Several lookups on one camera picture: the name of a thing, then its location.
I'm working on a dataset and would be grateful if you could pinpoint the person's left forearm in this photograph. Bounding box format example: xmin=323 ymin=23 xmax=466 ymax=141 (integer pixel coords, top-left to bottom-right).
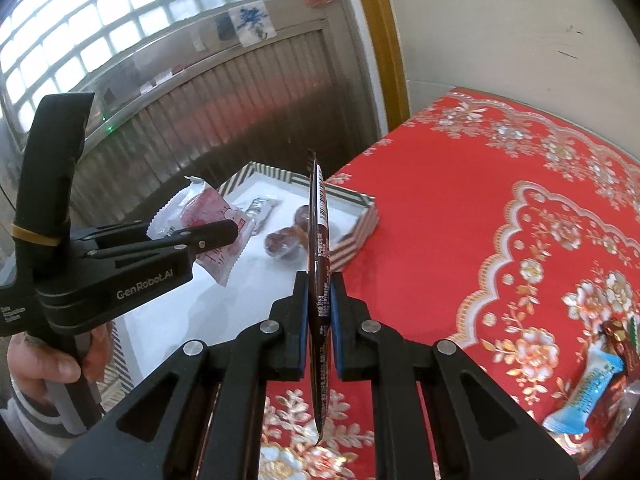
xmin=4 ymin=382 xmax=77 ymax=461

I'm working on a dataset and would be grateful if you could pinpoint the striped cardboard box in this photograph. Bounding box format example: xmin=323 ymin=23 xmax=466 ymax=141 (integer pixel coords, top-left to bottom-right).
xmin=106 ymin=161 xmax=380 ymax=397

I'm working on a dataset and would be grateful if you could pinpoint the yellow wooden door frame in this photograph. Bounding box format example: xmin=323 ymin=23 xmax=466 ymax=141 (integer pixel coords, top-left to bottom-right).
xmin=349 ymin=0 xmax=412 ymax=137

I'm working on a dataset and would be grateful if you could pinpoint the red floral tablecloth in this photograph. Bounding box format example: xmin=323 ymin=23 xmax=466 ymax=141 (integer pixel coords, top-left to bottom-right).
xmin=245 ymin=87 xmax=640 ymax=480

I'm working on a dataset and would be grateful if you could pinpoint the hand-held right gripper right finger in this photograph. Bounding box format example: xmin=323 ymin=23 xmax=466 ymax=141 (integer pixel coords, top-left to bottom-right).
xmin=330 ymin=271 xmax=593 ymax=480

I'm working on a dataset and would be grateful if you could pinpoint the dark brown snack packet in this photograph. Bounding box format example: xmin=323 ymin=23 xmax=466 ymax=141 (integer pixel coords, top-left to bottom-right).
xmin=306 ymin=149 xmax=335 ymax=445

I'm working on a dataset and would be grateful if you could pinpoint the red-brown snack packet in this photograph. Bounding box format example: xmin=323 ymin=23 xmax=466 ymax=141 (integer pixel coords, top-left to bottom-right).
xmin=597 ymin=317 xmax=640 ymax=377

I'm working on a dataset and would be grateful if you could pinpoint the person's left hand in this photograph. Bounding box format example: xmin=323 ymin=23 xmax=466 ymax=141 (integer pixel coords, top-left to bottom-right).
xmin=6 ymin=320 xmax=115 ymax=402

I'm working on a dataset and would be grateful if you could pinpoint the corrugated metal door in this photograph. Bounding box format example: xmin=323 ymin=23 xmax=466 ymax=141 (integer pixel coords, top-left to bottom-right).
xmin=0 ymin=0 xmax=392 ymax=243

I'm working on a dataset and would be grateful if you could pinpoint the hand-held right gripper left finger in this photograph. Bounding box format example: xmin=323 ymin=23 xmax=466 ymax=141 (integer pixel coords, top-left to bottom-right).
xmin=52 ymin=271 xmax=309 ymax=480

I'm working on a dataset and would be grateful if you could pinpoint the tied red sausage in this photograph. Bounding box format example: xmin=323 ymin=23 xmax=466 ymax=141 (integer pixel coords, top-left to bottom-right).
xmin=263 ymin=204 xmax=314 ymax=264

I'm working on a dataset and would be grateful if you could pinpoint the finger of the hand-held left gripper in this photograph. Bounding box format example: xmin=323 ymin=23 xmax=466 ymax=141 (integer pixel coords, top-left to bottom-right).
xmin=67 ymin=220 xmax=157 ymax=247
xmin=85 ymin=219 xmax=239 ymax=273

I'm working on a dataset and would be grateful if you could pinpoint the glass block window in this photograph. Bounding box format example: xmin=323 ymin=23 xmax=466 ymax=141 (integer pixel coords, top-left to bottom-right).
xmin=0 ymin=0 xmax=321 ymax=136

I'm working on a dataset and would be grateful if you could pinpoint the blue and white snack packet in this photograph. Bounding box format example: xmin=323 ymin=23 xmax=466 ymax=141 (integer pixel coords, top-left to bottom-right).
xmin=542 ymin=345 xmax=626 ymax=436

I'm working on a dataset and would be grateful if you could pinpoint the black and white snack packet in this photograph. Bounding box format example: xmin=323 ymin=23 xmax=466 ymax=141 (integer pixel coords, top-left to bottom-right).
xmin=244 ymin=197 xmax=282 ymax=236

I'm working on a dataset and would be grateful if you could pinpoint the pink snack packet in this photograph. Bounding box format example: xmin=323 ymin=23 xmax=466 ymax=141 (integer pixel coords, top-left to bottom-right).
xmin=147 ymin=176 xmax=259 ymax=288

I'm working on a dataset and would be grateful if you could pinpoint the blue flower sticker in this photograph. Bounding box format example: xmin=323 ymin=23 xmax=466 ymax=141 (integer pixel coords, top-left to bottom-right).
xmin=229 ymin=2 xmax=279 ymax=47

